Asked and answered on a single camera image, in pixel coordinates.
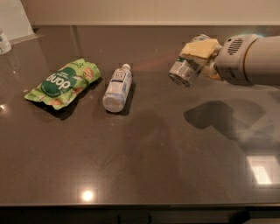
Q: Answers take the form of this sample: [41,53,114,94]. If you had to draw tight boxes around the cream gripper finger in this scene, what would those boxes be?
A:
[180,38,222,65]
[202,66,222,81]

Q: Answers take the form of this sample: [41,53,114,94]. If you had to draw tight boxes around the white green 7up can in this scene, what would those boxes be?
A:
[169,45,204,88]

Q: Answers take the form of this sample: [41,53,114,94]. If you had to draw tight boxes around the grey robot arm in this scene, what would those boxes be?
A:
[180,34,280,87]

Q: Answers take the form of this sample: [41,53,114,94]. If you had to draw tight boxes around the white plastic water bottle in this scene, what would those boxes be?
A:
[102,64,132,113]

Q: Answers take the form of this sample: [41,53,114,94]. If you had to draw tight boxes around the green dang snack bag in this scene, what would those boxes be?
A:
[24,59,101,110]

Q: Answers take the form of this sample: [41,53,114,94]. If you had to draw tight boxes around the white container at left edge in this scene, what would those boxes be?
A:
[0,29,12,55]

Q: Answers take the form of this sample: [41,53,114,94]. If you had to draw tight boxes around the white board leaning on wall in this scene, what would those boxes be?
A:
[0,0,41,45]

